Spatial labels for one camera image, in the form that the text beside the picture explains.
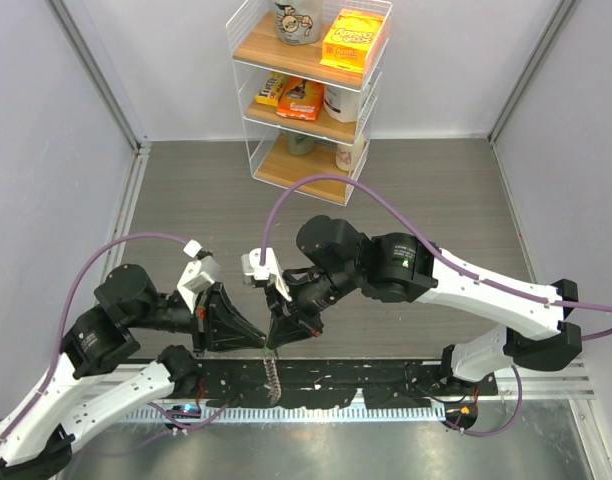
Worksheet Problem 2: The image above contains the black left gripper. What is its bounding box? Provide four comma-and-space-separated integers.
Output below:
128, 279, 268, 355

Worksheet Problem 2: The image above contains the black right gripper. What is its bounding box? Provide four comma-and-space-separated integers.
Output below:
264, 263, 362, 347

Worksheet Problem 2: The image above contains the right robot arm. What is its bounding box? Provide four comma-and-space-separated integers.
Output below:
264, 215, 582, 394

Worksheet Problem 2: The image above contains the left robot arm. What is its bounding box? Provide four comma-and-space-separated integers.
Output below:
0, 264, 265, 479

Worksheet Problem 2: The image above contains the white cup red print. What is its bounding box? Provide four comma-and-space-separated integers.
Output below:
335, 133, 366, 172

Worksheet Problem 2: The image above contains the green grey cup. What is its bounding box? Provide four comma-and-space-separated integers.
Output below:
285, 131, 316, 156

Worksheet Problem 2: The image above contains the orange snack bag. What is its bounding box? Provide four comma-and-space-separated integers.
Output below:
275, 76, 325, 122

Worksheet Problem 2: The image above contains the white pouch with label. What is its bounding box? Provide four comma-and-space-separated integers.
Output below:
323, 85, 368, 123

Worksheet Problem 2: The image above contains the yellow candy bag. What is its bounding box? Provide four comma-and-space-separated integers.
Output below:
254, 71, 289, 107

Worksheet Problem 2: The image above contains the yellow orange snack box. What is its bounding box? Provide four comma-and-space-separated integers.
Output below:
320, 8, 385, 74

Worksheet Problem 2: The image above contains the grey cartoon mug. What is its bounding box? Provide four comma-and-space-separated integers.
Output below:
270, 0, 324, 45

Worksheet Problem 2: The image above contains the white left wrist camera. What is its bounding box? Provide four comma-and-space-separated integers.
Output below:
176, 240, 220, 313

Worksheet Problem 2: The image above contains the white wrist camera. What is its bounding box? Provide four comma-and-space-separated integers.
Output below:
176, 240, 220, 313
241, 247, 292, 301

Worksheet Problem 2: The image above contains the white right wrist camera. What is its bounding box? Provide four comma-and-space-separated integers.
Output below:
241, 247, 292, 301

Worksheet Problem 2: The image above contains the slotted cable duct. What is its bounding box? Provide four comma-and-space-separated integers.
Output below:
135, 402, 447, 425

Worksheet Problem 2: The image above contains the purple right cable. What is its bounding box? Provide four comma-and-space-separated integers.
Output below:
259, 174, 612, 341

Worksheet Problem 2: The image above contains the white wire shelf rack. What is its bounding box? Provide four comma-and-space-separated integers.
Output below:
226, 1, 392, 205

